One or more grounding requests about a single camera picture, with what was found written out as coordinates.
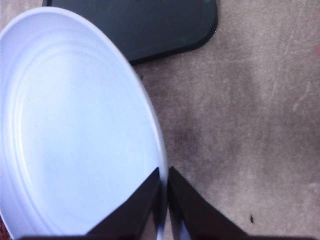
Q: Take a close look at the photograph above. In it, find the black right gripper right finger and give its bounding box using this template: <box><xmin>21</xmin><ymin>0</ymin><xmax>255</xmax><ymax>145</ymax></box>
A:
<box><xmin>167</xmin><ymin>167</ymin><xmax>252</xmax><ymax>240</ymax></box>

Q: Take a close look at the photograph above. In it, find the black rectangular tray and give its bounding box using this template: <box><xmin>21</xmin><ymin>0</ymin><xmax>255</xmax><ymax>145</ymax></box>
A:
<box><xmin>42</xmin><ymin>0</ymin><xmax>218</xmax><ymax>65</ymax></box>

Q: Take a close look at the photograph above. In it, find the blue round plate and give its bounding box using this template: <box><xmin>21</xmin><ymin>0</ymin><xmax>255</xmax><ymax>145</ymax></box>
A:
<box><xmin>0</xmin><ymin>7</ymin><xmax>168</xmax><ymax>236</ymax></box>

